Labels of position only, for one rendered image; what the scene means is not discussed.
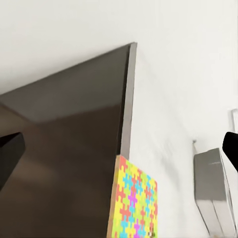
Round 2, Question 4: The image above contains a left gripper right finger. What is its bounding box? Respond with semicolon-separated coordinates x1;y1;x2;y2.
222;132;238;172

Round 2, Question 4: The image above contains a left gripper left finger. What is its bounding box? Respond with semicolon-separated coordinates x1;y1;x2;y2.
0;132;26;191

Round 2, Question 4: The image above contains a jigsaw puzzle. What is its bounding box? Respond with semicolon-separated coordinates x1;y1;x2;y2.
107;155;158;238

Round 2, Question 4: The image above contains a toy box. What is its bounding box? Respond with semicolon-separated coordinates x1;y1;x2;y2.
194;147;238;238

